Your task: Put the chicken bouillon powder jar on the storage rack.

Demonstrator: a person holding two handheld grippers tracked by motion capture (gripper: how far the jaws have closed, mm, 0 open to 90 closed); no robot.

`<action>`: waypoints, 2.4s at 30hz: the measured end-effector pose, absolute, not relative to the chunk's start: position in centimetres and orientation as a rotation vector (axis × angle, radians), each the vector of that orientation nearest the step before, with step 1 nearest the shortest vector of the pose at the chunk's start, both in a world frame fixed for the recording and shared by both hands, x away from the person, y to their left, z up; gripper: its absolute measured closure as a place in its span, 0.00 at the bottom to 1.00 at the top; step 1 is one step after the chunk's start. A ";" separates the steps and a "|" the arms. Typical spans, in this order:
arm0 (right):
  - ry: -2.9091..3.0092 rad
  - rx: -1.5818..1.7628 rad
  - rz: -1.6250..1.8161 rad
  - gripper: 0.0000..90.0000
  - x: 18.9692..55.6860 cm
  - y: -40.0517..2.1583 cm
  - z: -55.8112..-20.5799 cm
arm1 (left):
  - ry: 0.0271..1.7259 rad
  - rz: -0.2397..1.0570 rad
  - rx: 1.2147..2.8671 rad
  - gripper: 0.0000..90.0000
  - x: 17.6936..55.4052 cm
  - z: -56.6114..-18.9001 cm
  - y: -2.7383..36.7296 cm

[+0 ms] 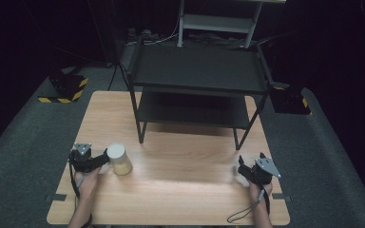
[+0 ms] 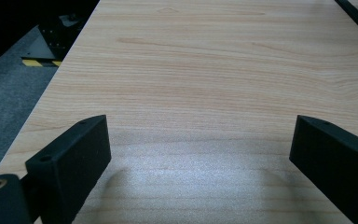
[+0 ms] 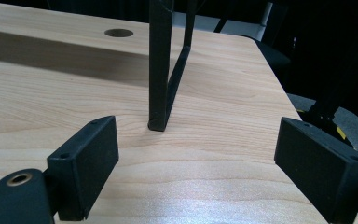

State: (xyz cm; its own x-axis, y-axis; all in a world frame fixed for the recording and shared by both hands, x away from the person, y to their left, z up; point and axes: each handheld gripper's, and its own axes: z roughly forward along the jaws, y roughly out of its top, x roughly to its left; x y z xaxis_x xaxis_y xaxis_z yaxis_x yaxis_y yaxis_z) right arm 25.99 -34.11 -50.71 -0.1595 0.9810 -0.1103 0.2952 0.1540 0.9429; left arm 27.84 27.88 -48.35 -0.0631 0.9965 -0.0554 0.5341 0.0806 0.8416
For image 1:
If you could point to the black tripod stand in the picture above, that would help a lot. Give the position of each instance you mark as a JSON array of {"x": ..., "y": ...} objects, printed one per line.
[{"x": 115, "y": 53}]

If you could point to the black two-tier shelf rack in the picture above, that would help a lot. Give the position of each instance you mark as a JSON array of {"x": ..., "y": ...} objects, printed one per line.
[{"x": 199, "y": 82}]

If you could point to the white metal frame stand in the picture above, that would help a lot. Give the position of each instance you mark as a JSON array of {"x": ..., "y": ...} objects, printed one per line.
[{"x": 217, "y": 22}]

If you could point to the grey tape strip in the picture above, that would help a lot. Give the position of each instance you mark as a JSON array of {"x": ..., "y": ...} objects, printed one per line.
[
  {"x": 56, "y": 197},
  {"x": 281, "y": 196}
]

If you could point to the person's left hand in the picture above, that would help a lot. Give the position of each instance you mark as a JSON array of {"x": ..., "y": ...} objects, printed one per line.
[{"x": 87, "y": 183}]

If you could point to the white lidded jar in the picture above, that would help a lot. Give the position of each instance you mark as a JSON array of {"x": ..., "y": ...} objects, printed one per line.
[{"x": 119, "y": 159}]

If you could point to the person's right hand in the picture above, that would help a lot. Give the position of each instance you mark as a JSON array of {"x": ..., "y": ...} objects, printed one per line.
[{"x": 259, "y": 192}]

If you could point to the black yellow striped stand base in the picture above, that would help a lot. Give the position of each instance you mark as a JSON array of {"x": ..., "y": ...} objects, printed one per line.
[
  {"x": 64, "y": 88},
  {"x": 290, "y": 100}
]

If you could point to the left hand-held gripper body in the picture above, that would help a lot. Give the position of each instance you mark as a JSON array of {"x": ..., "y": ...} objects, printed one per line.
[{"x": 83, "y": 158}]

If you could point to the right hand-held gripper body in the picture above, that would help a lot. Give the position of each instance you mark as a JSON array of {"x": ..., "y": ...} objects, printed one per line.
[{"x": 261, "y": 171}]

